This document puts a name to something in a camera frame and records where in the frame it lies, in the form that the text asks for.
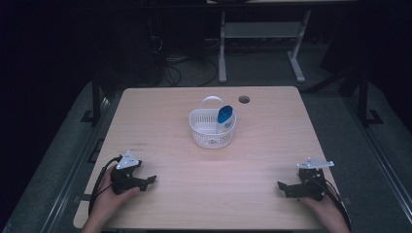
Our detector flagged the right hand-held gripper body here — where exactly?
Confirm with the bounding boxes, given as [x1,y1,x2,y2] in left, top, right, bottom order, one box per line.
[286,156,335,202]

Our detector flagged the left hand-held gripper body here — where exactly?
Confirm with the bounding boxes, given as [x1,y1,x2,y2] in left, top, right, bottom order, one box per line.
[110,150,144,196]

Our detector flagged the white plastic basket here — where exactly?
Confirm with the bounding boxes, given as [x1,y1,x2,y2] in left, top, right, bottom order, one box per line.
[189,95,238,150]

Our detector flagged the white blue-capped shampoo bottle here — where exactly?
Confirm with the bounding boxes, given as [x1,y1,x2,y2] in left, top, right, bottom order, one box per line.
[216,105,236,135]

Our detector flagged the person's right hand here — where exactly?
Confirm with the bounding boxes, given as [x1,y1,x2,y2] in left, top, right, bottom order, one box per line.
[298,186,343,225]

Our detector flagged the person's left hand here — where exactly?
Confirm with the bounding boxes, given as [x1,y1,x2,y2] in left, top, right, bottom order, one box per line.
[91,164,142,225]

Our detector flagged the black metal stand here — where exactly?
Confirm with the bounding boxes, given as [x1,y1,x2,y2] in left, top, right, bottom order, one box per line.
[80,73,113,126]
[351,68,385,128]

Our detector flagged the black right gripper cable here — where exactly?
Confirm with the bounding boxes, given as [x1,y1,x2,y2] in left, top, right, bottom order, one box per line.
[305,174,352,231]

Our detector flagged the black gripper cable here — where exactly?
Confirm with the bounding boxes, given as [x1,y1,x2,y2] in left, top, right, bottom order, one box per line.
[88,154,123,217]
[305,174,352,231]

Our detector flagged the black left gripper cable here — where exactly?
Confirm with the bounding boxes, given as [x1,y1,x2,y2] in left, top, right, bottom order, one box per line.
[88,154,123,217]

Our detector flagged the metal floor rail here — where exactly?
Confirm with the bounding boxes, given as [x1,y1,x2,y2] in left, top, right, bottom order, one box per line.
[40,96,113,233]
[342,96,412,224]

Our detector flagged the black floor cables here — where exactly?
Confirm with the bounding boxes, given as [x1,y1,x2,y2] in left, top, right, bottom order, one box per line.
[160,55,220,88]

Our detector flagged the white metal desk frame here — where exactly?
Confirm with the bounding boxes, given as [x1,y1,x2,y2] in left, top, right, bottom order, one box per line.
[218,9,313,84]

